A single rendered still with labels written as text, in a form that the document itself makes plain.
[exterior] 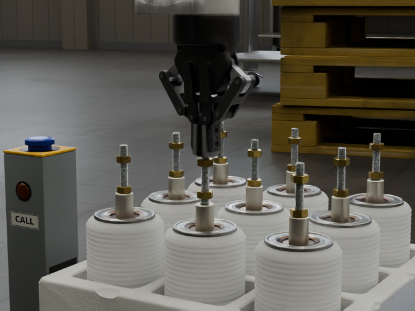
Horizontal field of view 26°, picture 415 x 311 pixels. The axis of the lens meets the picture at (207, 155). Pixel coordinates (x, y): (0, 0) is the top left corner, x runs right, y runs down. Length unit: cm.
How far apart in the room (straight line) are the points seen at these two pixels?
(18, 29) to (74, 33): 79
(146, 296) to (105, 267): 8
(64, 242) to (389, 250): 44
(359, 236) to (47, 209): 42
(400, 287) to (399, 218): 11
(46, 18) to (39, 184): 858
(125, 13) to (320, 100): 640
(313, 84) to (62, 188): 186
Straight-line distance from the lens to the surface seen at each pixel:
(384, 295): 106
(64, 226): 125
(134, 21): 923
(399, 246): 119
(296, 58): 300
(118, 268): 109
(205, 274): 102
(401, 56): 301
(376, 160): 120
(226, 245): 102
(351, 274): 108
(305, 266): 96
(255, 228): 111
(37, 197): 121
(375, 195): 120
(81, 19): 938
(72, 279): 111
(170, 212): 117
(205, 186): 104
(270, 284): 98
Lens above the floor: 52
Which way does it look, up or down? 10 degrees down
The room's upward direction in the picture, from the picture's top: straight up
